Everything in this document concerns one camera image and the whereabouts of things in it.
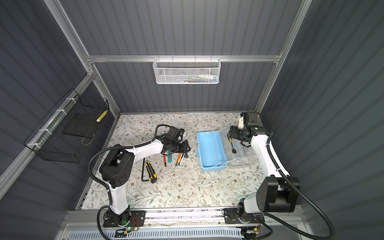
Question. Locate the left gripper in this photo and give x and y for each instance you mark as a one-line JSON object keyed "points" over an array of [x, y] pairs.
{"points": [[184, 147]]}

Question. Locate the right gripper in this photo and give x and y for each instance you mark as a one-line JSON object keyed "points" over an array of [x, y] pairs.
{"points": [[233, 132]]}

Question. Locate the blue plastic tool box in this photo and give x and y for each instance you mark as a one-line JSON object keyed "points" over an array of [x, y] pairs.
{"points": [[215, 152]]}

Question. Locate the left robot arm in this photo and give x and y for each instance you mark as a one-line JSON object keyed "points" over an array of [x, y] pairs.
{"points": [[117, 167]]}

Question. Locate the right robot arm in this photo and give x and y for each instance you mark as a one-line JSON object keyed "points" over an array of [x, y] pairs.
{"points": [[274, 195]]}

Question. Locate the teal utility knife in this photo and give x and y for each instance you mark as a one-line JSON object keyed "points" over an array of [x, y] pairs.
{"points": [[170, 157]]}

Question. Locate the red pen screwdriver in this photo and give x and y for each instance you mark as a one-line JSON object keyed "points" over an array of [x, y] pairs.
{"points": [[165, 160]]}

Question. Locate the yellow black utility knife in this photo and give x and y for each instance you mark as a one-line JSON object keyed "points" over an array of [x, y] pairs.
{"points": [[151, 172]]}

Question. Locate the black hex key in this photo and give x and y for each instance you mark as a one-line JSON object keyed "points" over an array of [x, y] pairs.
{"points": [[143, 171]]}

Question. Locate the yellow item in basket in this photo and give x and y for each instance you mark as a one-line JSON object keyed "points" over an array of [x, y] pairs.
{"points": [[102, 115]]}

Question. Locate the white vented panel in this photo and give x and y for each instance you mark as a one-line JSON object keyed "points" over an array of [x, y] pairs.
{"points": [[172, 234]]}

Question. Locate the white wire mesh basket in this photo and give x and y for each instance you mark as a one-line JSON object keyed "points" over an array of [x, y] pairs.
{"points": [[187, 73]]}

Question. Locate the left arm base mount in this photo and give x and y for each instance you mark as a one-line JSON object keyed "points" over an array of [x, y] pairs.
{"points": [[132, 219]]}

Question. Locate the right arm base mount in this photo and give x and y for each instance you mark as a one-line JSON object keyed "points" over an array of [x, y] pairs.
{"points": [[232, 216]]}

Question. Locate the black wire basket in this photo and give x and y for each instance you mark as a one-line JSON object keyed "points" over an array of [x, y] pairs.
{"points": [[68, 134]]}

